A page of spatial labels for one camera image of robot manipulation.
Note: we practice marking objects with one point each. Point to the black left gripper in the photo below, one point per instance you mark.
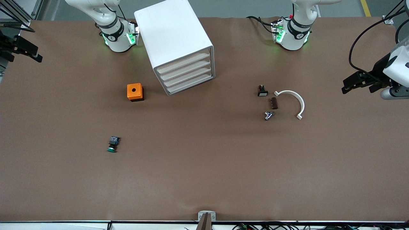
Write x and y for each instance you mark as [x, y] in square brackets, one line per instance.
[379, 69]

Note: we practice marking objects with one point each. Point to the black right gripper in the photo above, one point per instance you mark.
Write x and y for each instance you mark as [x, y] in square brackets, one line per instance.
[9, 45]

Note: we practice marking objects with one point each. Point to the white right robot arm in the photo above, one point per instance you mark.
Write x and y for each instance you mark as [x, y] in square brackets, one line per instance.
[118, 40]

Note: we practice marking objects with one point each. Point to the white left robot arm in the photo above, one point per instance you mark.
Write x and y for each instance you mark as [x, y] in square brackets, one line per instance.
[295, 40]

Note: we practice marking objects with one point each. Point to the green mushroom push button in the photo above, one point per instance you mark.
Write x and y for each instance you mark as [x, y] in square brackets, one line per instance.
[113, 143]

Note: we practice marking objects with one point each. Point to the white drawer cabinet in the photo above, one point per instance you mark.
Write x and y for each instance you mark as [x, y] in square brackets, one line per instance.
[169, 28]

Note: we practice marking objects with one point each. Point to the brown terminal block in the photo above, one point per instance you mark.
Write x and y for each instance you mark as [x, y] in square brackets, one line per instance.
[274, 103]

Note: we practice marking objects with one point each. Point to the small metal fitting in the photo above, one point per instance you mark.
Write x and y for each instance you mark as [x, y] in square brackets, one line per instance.
[268, 115]

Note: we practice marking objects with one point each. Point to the white base connector box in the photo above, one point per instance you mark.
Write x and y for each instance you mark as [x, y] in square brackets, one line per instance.
[277, 30]
[133, 32]

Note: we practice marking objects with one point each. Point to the white edge panel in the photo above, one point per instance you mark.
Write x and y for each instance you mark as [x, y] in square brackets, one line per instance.
[48, 226]

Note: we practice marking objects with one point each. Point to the aluminium frame profile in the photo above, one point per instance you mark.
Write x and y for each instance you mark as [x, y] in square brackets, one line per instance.
[22, 21]
[388, 19]

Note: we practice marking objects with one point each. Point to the white curved plastic bracket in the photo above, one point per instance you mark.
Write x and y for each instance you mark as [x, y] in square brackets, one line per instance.
[300, 100]

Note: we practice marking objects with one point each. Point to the small black switch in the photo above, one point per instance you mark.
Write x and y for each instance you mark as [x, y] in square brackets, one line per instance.
[262, 91]

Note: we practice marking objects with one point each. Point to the orange button enclosure box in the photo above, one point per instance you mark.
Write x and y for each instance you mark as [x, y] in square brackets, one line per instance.
[134, 91]

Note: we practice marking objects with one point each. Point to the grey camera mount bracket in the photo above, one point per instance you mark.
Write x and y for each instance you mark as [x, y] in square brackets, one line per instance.
[206, 217]

